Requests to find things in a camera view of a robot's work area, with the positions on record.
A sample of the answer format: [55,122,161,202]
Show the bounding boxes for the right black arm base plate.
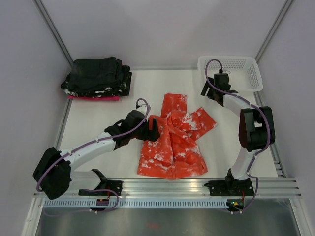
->
[204,179,254,197]

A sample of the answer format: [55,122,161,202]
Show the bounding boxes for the white slotted cable duct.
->
[44,198,243,209]

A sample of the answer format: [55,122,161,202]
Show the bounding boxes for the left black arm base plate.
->
[78,180,123,198]

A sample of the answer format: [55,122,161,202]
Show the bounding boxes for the folded black trousers top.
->
[66,57,124,92]

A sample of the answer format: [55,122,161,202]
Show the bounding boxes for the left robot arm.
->
[32,110,160,200]

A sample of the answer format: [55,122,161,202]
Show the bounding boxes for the right aluminium frame post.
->
[255,0,295,63]

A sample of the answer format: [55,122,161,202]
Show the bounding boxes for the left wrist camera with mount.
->
[136,104,150,115]

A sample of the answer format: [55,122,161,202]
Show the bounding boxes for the aluminium frame post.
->
[255,0,295,63]
[33,0,73,67]

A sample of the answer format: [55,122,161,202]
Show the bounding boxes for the folded black white-speckled trousers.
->
[61,65,132,98]

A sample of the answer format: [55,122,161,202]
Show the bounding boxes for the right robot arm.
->
[201,71,275,195]

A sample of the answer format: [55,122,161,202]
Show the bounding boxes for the aluminium front rail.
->
[33,177,302,199]

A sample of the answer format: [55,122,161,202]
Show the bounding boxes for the orange white tie-dye trousers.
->
[137,93,217,180]

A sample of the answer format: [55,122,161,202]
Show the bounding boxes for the white perforated plastic basket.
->
[197,56,263,92]

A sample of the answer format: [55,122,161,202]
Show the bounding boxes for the left aluminium frame post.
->
[33,0,73,67]

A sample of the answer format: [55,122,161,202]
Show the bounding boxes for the folded pink trousers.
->
[68,95,120,101]

